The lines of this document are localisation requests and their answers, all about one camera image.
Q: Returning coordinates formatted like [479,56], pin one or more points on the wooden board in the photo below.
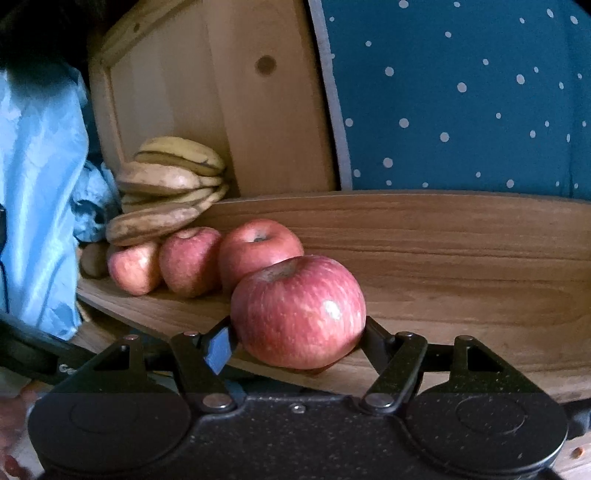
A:
[207,92]

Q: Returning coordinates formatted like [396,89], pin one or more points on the wooden shelf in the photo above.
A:
[461,277]

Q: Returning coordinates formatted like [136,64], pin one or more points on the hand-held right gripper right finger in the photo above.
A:
[376,341]

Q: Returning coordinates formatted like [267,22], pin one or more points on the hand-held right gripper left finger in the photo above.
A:
[219,348]

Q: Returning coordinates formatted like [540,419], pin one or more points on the brown kiwi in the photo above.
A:
[94,261]

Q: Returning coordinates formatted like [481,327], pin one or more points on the blue polka dot mattress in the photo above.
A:
[461,92]

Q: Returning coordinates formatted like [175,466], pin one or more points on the red apple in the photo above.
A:
[134,270]
[256,251]
[189,263]
[300,314]

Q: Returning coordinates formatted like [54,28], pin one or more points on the light blue cloth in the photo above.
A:
[37,184]

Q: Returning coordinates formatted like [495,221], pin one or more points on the banana bunch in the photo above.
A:
[157,184]

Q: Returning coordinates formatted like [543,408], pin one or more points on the blue plastic bag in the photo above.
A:
[94,207]

